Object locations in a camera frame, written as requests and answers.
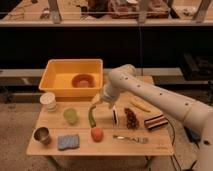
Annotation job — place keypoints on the red bowl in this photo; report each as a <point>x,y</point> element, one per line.
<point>83,81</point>

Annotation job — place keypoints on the yellow banana piece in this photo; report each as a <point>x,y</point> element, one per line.
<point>140,105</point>

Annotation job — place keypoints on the metal cup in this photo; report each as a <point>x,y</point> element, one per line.
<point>42,135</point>

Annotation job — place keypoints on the blue sponge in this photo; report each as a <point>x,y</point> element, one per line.
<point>68,142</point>

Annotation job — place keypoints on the white stacked cups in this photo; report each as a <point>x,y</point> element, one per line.
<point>48,101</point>

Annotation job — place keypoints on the green plastic cup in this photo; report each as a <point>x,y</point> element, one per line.
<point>70,115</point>

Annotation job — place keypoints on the yellow plastic tub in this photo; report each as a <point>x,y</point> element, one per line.
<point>59,73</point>

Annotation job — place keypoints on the orange tomato toy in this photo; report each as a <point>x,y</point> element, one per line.
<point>97,134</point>

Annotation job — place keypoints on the green pepper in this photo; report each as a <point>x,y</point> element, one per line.
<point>91,117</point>

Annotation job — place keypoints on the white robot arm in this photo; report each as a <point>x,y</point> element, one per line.
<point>190,112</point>

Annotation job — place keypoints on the striped block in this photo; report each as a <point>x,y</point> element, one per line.
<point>155,122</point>

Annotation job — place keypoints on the silver fork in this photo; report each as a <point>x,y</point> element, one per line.
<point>135,139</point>

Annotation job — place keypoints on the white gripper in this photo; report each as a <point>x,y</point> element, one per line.
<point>101,97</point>

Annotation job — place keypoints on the brown grape bunch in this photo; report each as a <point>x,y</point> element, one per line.
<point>131,119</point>

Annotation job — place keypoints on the wooden folding table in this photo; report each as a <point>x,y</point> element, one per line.
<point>159,143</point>

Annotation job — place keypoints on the background wooden shelf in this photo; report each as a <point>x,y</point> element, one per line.
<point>106,13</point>

